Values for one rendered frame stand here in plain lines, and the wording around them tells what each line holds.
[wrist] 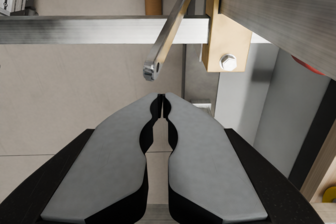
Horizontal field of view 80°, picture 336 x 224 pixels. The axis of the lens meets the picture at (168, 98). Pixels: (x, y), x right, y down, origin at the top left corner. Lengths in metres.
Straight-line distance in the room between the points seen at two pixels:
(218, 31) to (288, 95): 0.32
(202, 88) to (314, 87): 0.21
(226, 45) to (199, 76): 0.21
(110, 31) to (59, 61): 1.08
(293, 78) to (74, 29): 0.44
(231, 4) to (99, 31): 0.15
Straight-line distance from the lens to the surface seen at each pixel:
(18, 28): 0.32
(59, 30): 0.29
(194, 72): 0.45
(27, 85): 1.52
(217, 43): 0.26
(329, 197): 0.44
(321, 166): 0.42
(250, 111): 0.64
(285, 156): 0.57
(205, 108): 0.46
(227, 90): 0.58
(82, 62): 1.29
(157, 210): 0.34
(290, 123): 0.54
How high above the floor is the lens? 1.11
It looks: 60 degrees down
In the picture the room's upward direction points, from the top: 180 degrees counter-clockwise
